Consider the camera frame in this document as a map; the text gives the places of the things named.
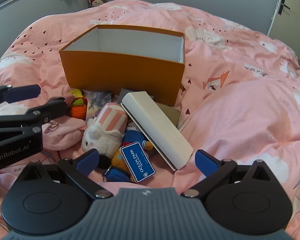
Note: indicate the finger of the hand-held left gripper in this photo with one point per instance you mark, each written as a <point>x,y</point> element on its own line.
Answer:
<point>23,93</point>
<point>55,108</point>

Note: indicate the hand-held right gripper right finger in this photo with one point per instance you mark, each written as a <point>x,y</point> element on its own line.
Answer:
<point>205,161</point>

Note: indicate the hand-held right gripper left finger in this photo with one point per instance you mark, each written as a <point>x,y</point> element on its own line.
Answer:
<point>88,160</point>

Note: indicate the orange crochet toy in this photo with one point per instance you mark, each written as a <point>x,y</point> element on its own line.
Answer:
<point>78,110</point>

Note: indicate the white plush dog striped hat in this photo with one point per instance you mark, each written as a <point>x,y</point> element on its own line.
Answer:
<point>102,137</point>

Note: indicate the pink plush bag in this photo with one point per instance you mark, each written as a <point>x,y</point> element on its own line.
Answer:
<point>65,135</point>

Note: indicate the silver card box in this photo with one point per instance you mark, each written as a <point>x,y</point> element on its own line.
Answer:
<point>97,102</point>

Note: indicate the brown bear plush blue outfit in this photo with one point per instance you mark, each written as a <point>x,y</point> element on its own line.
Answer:
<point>135,140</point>

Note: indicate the long white box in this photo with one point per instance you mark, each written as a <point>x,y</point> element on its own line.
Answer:
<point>160,130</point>

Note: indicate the small brown box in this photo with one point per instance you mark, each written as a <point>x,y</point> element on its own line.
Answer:
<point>170,115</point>

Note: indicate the orange cardboard box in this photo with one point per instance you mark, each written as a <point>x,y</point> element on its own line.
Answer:
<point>120,80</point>

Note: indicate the dark grey box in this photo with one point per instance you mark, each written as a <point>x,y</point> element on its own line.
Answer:
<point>125,93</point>

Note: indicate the pink printed blanket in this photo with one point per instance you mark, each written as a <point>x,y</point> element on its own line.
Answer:
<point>240,105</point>

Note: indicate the beige door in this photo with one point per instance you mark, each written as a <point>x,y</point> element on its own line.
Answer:
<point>292,25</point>

